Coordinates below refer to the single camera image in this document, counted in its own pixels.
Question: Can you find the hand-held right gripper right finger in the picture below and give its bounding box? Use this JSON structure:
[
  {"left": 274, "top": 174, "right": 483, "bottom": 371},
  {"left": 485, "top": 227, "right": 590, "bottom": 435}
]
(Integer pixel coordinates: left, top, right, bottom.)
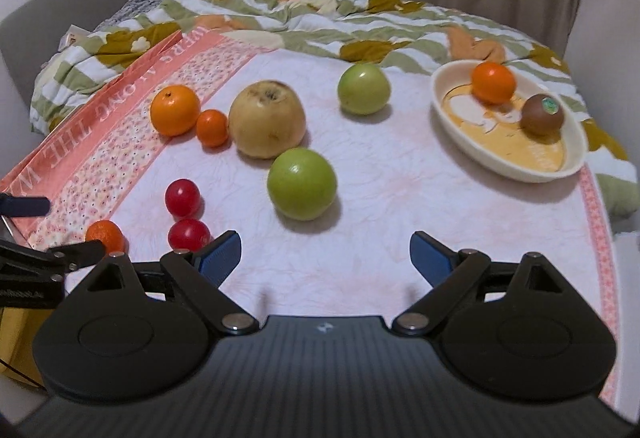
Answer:
[{"left": 392, "top": 230, "right": 571, "bottom": 335}]

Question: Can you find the small printed box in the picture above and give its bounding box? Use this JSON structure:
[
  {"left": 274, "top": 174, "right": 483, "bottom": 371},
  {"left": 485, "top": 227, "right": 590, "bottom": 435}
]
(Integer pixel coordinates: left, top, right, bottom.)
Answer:
[{"left": 57, "top": 23, "right": 94, "bottom": 52}]

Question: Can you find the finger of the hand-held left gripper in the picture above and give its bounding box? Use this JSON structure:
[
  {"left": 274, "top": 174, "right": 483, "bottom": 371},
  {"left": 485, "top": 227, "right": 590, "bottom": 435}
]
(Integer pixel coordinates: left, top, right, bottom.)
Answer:
[
  {"left": 0, "top": 192, "right": 52, "bottom": 219},
  {"left": 0, "top": 239, "right": 107, "bottom": 277}
]

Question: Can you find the tan round pear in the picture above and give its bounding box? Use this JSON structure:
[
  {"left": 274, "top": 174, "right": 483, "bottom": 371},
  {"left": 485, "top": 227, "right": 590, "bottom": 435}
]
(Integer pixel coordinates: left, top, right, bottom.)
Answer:
[{"left": 228, "top": 80, "right": 307, "bottom": 160}]

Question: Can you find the green striped floral blanket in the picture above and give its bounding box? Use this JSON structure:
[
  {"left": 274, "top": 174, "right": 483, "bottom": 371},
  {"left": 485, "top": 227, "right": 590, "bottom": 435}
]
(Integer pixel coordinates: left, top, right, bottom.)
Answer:
[{"left": 30, "top": 0, "right": 640, "bottom": 219}]

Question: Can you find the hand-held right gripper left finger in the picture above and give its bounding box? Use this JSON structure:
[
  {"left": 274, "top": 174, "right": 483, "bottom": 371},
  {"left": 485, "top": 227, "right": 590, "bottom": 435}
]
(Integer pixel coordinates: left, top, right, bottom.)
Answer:
[{"left": 75, "top": 230, "right": 261, "bottom": 336}]

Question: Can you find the brown kiwi with sticker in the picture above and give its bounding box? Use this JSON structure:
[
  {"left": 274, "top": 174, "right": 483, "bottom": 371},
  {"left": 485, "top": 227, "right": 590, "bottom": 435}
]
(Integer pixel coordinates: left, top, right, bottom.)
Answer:
[{"left": 520, "top": 93, "right": 566, "bottom": 137}]

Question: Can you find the grey patterned pillow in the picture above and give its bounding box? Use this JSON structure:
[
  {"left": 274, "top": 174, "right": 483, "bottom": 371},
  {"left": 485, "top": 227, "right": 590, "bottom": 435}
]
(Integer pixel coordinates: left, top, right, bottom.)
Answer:
[{"left": 94, "top": 0, "right": 166, "bottom": 35}]

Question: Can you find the large orange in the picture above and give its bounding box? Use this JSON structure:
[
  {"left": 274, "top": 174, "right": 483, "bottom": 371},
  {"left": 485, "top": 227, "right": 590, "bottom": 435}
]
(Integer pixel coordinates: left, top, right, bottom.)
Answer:
[{"left": 150, "top": 84, "right": 202, "bottom": 138}]

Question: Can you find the red tomato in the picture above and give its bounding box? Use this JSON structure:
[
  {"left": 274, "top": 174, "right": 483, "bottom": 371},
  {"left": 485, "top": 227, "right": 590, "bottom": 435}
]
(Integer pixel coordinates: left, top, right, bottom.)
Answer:
[
  {"left": 168, "top": 218, "right": 212, "bottom": 251},
  {"left": 165, "top": 179, "right": 201, "bottom": 218}
]

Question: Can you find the yellow bag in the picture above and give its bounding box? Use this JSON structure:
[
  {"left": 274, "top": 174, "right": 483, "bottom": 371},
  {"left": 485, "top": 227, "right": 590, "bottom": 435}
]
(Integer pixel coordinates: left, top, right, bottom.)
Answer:
[{"left": 0, "top": 307, "right": 53, "bottom": 390}]

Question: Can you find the small mandarin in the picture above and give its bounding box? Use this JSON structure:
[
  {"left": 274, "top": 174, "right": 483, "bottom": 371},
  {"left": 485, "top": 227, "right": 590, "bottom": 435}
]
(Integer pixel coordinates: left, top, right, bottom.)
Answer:
[
  {"left": 195, "top": 109, "right": 231, "bottom": 149},
  {"left": 85, "top": 220, "right": 125, "bottom": 255}
]

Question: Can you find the green apple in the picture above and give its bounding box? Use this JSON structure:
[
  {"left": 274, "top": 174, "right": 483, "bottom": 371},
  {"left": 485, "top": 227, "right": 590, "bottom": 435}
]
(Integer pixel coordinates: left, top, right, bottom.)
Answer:
[
  {"left": 267, "top": 148, "right": 337, "bottom": 222},
  {"left": 337, "top": 63, "right": 392, "bottom": 115}
]

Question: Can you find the grey sofa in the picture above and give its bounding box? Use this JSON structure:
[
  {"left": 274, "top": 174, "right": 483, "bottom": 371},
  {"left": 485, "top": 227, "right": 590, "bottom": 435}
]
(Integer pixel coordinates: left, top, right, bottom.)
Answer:
[{"left": 0, "top": 0, "right": 177, "bottom": 135}]

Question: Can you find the cream oval bowl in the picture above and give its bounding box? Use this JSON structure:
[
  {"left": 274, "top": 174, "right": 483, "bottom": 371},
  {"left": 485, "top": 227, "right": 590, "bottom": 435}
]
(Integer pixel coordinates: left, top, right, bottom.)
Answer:
[{"left": 431, "top": 60, "right": 589, "bottom": 184}]

